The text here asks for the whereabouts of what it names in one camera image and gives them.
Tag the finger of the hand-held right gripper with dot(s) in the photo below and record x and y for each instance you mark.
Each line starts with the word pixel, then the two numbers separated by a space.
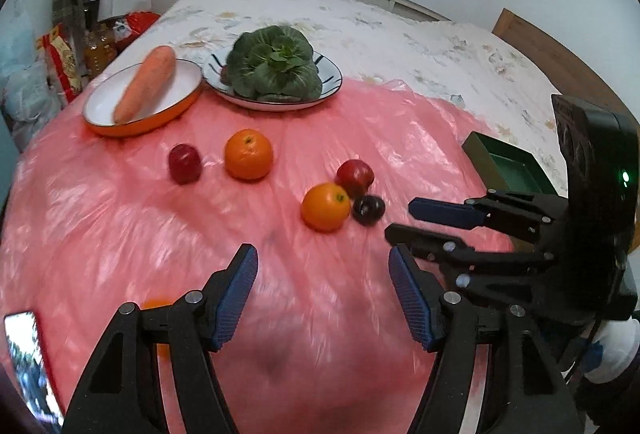
pixel 425 239
pixel 440 211

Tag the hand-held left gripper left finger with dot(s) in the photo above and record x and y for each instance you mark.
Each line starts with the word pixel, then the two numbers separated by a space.
pixel 235 299

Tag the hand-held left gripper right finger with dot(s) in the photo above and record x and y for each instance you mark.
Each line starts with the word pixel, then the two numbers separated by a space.
pixel 412 304

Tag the dark plum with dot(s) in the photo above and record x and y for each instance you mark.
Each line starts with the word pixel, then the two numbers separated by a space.
pixel 368 210

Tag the orange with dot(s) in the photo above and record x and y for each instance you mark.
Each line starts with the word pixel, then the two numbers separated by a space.
pixel 248 154
pixel 325 206
pixel 157 303

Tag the green tray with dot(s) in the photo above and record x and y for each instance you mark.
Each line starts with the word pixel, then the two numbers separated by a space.
pixel 510 164

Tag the dark red apple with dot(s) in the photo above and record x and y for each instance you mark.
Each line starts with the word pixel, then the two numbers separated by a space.
pixel 184 163

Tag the pink plastic sheet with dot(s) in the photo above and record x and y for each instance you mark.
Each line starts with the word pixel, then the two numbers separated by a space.
pixel 125 224

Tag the wooden headboard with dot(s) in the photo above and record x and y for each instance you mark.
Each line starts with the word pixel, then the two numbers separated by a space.
pixel 550 54

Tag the striped white plate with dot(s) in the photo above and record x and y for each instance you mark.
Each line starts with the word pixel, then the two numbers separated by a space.
pixel 329 75

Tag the floral bedspread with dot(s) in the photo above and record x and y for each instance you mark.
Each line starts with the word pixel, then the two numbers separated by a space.
pixel 400 39

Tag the smartphone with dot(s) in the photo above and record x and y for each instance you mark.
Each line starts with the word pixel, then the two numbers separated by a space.
pixel 25 354

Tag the orange-rimmed white plate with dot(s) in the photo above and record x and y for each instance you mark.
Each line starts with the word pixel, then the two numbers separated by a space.
pixel 185 82

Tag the bok choy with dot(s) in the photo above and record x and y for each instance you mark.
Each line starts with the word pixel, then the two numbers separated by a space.
pixel 275 59

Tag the carrot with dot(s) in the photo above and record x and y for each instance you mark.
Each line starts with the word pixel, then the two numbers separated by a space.
pixel 145 84

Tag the orange juice bottle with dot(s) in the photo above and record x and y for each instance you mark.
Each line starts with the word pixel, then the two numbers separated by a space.
pixel 107 47
pixel 92 55

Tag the white plastic bag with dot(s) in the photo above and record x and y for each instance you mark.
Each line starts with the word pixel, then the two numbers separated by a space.
pixel 25 99

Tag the yellow red snack bag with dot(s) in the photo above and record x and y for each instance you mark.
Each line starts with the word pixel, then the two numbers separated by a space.
pixel 60 59

